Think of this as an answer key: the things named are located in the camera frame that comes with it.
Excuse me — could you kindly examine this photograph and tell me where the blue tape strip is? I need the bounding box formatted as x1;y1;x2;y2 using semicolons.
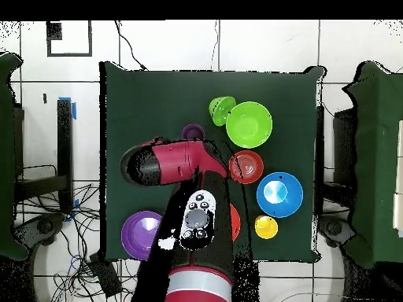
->
58;96;77;120

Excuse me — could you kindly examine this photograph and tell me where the purple cup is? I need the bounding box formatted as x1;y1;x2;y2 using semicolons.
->
180;123;206;142

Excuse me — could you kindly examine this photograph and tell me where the small green bowl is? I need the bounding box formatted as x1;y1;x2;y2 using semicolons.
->
208;96;238;127

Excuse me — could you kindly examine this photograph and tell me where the large purple bowl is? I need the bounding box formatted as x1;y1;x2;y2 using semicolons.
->
120;210;164;262

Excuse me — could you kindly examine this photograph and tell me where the green cloth side table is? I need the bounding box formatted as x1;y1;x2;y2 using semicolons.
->
342;61;403;268
0;52;29;260

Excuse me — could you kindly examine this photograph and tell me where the large green bowl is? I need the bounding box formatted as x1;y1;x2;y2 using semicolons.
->
225;101;274;149

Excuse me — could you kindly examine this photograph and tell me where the black square floor frame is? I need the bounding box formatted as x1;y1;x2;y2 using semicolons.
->
46;20;93;57

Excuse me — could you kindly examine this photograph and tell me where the black power strip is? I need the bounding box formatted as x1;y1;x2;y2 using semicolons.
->
88;252;123;298

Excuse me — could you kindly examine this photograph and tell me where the small orange bowl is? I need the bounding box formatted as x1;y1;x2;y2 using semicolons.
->
228;149;264;185

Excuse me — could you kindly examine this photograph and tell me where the black box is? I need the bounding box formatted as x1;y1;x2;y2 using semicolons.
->
332;108;357;190

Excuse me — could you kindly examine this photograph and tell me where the black metal stand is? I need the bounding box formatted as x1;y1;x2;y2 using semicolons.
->
14;99;74;213

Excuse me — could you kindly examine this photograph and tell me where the dark green tablecloth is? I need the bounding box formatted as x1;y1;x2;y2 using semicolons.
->
99;61;325;263

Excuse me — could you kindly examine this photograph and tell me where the yellow cup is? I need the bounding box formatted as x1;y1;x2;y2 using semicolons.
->
253;215;279;240

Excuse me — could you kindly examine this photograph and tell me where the black floor cable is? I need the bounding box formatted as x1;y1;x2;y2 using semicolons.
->
113;20;148;71

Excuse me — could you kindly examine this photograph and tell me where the large orange bowl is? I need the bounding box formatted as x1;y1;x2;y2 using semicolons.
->
229;203;242;242

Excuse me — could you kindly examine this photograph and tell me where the black office chair base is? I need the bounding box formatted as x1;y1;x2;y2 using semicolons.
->
13;213;65;249

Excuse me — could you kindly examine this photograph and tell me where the tangle of black cables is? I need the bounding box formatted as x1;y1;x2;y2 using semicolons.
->
15;183;139;302

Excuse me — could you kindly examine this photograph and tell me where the blue bowl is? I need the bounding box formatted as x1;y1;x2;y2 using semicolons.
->
256;171;305;219

